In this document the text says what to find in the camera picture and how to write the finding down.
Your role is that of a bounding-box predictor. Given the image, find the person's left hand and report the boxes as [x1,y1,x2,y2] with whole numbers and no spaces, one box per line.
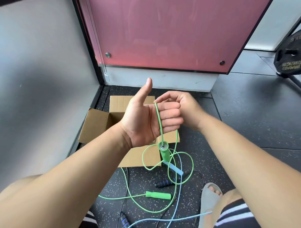
[120,77,184,148]

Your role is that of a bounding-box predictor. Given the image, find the person's right hand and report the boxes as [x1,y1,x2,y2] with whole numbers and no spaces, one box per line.
[154,91,207,132]

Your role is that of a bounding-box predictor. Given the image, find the brown cardboard box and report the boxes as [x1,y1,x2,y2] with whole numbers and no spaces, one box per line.
[78,95,181,168]

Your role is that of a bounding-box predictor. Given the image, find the light blue jump rope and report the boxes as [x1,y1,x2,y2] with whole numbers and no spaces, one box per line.
[127,150,213,228]

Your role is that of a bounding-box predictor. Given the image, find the black jump rope blue-striped handles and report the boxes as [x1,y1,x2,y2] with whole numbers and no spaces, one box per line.
[117,168,205,228]

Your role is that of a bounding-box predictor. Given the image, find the green jump rope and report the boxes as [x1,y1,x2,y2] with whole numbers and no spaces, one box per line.
[98,102,194,214]

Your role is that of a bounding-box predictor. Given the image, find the person's right forearm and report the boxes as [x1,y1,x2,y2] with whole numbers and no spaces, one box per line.
[197,114,301,228]

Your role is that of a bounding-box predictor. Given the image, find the person's left forearm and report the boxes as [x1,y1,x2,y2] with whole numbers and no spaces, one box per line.
[0,122,132,228]

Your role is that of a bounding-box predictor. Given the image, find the pink glass panel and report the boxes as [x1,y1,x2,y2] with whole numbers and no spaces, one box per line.
[79,0,273,75]

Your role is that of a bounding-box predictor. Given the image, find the grey right slipper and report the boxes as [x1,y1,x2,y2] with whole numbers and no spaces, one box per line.
[198,183,223,228]

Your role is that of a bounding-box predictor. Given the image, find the black gym equipment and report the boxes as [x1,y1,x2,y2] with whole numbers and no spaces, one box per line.
[273,29,301,90]

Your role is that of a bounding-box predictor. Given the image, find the black white-striped shorts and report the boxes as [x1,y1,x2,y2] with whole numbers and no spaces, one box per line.
[80,198,260,228]

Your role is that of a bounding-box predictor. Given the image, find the thin blind pull cord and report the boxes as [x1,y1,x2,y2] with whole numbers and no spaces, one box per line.
[86,0,110,83]

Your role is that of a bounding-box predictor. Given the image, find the black wall edge trim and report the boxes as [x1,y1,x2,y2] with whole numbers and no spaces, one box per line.
[67,0,105,158]

